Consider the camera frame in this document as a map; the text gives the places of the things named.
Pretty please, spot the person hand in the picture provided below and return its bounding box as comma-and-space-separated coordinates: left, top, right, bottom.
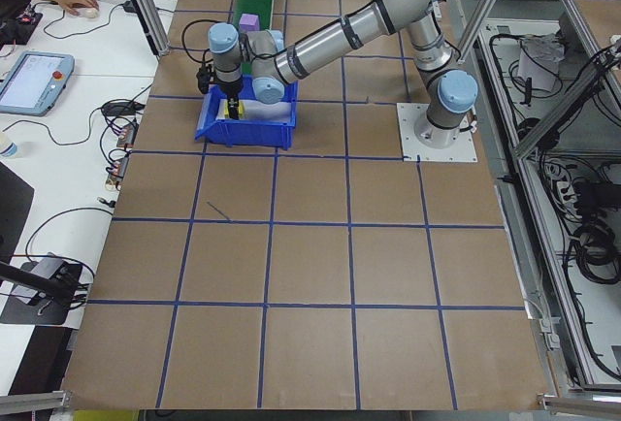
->
56, 0, 101, 17

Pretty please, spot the blue plastic storage bin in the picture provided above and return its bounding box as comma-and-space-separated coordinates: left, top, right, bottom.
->
193, 75, 300, 150

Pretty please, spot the white foam pad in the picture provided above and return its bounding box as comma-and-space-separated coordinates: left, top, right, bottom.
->
217, 98, 295, 125

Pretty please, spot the small circuit board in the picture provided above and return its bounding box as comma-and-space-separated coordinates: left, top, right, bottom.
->
115, 118, 141, 151
105, 154, 131, 190

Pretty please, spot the blue teach pendant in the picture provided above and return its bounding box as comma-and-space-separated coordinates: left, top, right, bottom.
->
0, 50, 77, 117

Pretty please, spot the white paper cup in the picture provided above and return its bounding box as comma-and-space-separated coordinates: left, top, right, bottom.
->
0, 130, 24, 160

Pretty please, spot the black monitor panel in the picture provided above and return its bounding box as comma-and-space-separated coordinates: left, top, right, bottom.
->
0, 161, 36, 252

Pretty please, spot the white paper bag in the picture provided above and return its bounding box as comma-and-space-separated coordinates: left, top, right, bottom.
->
517, 35, 567, 93

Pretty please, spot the white power strip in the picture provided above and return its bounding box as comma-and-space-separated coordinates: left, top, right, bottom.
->
546, 162, 579, 216

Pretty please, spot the aluminium corner bar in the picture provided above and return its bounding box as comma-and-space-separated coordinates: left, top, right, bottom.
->
0, 389, 74, 421
536, 390, 621, 421

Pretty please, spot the black power adapter box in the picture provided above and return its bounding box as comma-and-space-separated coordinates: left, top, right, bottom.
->
574, 181, 613, 210

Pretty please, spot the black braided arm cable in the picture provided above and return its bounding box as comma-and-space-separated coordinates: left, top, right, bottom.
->
181, 16, 217, 76

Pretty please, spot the aluminium upright post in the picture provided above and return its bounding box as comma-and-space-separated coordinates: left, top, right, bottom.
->
111, 0, 172, 57
455, 0, 521, 62

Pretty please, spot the black plug cable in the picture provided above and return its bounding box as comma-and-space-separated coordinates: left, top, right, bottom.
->
23, 196, 116, 260

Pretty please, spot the black electronics board with wires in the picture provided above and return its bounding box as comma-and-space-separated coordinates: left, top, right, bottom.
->
0, 11, 44, 47

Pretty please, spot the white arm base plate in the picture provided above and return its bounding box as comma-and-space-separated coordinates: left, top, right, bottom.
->
396, 102, 479, 164

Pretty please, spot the black camera stand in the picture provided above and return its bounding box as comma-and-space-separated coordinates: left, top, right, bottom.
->
0, 253, 84, 328

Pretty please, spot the V-shaped metal bar frame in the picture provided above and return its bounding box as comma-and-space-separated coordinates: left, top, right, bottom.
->
477, 0, 621, 393

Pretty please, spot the black cable coil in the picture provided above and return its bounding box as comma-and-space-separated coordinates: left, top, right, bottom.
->
570, 220, 620, 289

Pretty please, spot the grey metal bracket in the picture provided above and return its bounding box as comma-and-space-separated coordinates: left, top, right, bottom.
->
537, 316, 562, 352

